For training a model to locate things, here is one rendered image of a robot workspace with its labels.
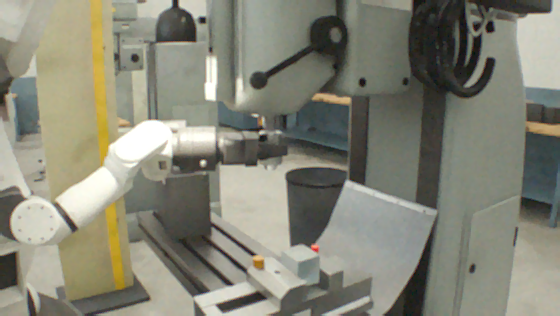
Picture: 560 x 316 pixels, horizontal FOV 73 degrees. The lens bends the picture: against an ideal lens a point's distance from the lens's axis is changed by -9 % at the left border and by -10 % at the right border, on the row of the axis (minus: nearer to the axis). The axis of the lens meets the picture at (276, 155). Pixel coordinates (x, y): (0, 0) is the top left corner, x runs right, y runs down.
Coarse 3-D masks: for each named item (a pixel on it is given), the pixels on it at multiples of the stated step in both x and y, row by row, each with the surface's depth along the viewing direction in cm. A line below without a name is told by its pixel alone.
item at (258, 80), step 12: (312, 24) 72; (324, 24) 70; (336, 24) 72; (312, 36) 72; (324, 36) 71; (336, 36) 72; (312, 48) 70; (324, 48) 72; (336, 48) 73; (288, 60) 68; (264, 72) 66; (276, 72) 67; (252, 84) 65; (264, 84) 65
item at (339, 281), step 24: (336, 264) 90; (240, 288) 80; (312, 288) 80; (336, 288) 79; (360, 288) 83; (216, 312) 72; (240, 312) 72; (264, 312) 72; (288, 312) 74; (312, 312) 78; (336, 312) 80; (360, 312) 83
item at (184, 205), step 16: (176, 176) 115; (192, 176) 117; (208, 176) 119; (160, 192) 127; (176, 192) 115; (192, 192) 118; (208, 192) 120; (160, 208) 131; (176, 208) 116; (192, 208) 119; (208, 208) 121; (176, 224) 117; (192, 224) 119; (208, 224) 122
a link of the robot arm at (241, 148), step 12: (204, 132) 80; (252, 132) 86; (204, 144) 78; (216, 144) 80; (228, 144) 79; (240, 144) 79; (252, 144) 79; (204, 156) 79; (216, 156) 80; (228, 156) 79; (240, 156) 80; (252, 156) 78; (204, 168) 80
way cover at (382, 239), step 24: (360, 192) 116; (336, 216) 119; (360, 216) 113; (384, 216) 107; (408, 216) 101; (432, 216) 96; (360, 240) 110; (384, 240) 104; (408, 240) 99; (360, 264) 105; (384, 264) 101; (408, 264) 97; (384, 288) 97; (384, 312) 92
